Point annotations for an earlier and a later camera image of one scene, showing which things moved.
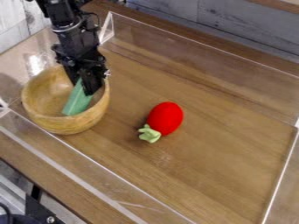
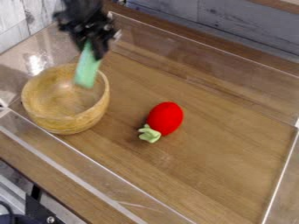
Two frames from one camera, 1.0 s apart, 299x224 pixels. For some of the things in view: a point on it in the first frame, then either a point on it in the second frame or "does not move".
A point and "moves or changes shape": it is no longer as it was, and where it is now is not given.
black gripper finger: (92, 77) -> (99, 45)
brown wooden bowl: (44, 97) does not move
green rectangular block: (79, 101) moves or changes shape
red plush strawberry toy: (163, 121) does not move
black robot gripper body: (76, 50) -> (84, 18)
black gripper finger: (73, 73) -> (79, 40)
